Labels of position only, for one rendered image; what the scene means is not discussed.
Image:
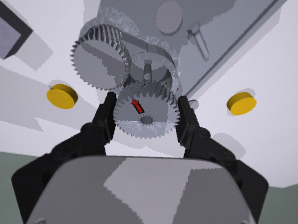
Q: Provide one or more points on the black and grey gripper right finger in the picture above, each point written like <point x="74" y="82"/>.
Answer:
<point x="199" y="145"/>

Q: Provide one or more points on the grey rectangular block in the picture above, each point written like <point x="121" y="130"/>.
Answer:
<point x="13" y="32"/>

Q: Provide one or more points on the grey bolt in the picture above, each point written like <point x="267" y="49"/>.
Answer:
<point x="194" y="29"/>

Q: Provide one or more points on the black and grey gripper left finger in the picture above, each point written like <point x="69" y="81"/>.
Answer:
<point x="30" y="180"/>

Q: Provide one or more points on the yellow short cylinder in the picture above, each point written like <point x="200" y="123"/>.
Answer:
<point x="62" y="96"/>
<point x="241" y="103"/>

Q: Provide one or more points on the grey gear with red arrow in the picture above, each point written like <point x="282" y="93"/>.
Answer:
<point x="146" y="109"/>

